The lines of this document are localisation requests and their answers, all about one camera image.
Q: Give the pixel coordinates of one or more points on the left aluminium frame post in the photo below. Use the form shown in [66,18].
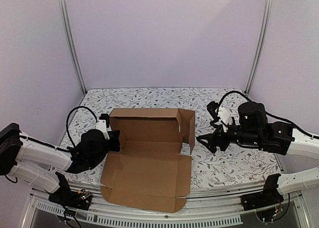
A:
[71,45]

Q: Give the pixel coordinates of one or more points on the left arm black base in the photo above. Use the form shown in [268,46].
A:
[64,196]

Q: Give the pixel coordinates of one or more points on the aluminium frame post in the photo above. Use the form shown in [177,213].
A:
[71,45]
[260,44]

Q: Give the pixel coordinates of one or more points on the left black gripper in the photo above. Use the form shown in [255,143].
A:
[114,136]

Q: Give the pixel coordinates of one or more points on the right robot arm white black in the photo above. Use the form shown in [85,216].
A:
[288,139]

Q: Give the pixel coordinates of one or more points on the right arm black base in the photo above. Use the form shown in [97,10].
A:
[268,196]

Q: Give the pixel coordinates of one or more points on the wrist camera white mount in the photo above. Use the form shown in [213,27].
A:
[220,114]
[103,124]

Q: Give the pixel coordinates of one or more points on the brown cardboard paper box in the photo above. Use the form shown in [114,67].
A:
[149,172]

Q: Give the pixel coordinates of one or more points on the front aluminium rail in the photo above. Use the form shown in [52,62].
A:
[205,208]

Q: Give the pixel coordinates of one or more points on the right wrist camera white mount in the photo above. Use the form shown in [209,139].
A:
[220,114]

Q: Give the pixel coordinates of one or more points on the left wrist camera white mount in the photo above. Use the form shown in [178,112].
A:
[103,124]

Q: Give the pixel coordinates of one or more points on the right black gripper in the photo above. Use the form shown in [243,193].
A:
[222,137]

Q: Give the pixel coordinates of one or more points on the right aluminium frame post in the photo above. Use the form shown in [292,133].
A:
[260,44]

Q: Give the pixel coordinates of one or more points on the floral patterned table mat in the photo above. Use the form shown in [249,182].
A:
[235,166]

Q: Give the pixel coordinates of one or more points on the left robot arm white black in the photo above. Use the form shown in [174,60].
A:
[22,156]

